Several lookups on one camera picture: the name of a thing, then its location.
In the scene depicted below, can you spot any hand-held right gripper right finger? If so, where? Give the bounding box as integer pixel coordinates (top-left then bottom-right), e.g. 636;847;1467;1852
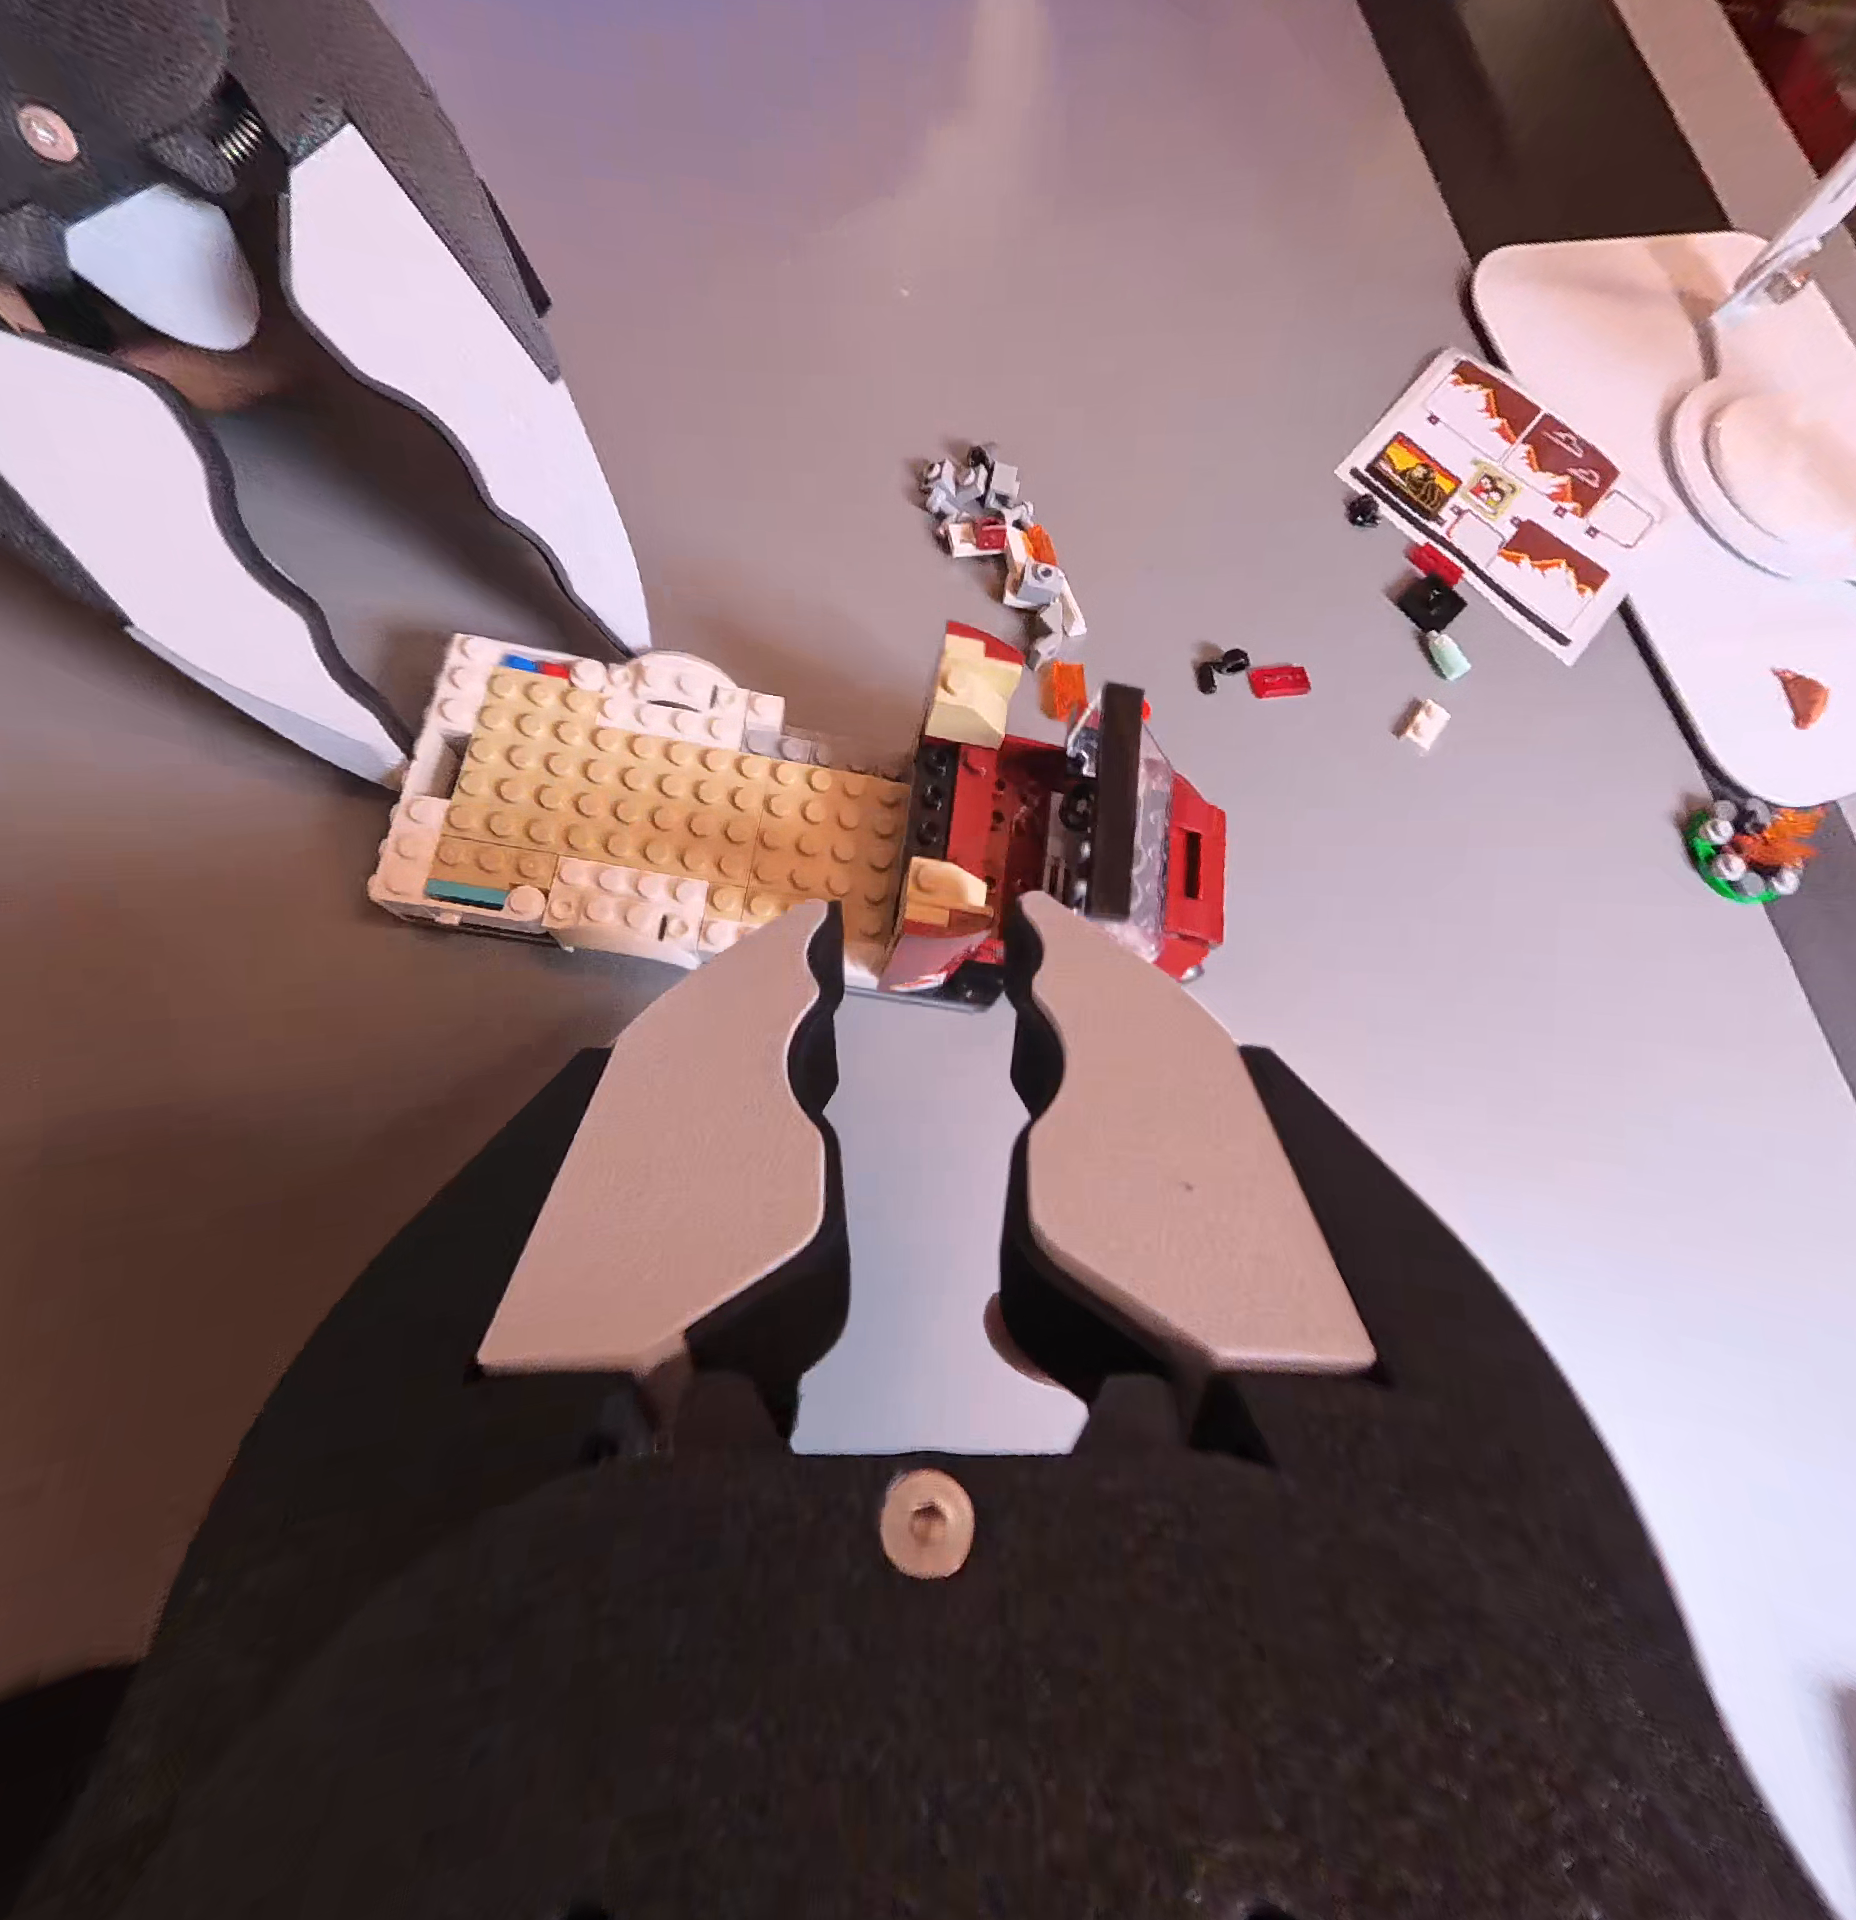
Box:
1001;893;1380;1375

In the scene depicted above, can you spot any small green campfire build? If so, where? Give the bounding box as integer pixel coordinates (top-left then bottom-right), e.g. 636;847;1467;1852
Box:
1683;801;1829;904

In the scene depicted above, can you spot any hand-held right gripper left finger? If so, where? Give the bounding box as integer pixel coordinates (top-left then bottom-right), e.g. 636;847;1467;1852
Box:
478;902;846;1375

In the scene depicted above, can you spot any toy brick truck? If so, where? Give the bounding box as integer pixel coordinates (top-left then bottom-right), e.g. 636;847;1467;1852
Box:
365;623;1231;1010

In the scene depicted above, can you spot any sticker sheet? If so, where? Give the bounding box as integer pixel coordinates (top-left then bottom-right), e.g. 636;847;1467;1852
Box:
1331;349;1664;667

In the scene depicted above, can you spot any white booklet stand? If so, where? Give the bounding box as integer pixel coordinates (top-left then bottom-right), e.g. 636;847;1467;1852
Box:
1469;103;1856;805

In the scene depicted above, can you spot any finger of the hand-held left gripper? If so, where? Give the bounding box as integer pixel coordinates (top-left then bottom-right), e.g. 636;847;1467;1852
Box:
287;138;656;656
0;330;414;789

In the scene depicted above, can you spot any pile of small loose bricks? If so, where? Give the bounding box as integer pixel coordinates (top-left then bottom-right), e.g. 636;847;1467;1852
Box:
920;443;1088;672

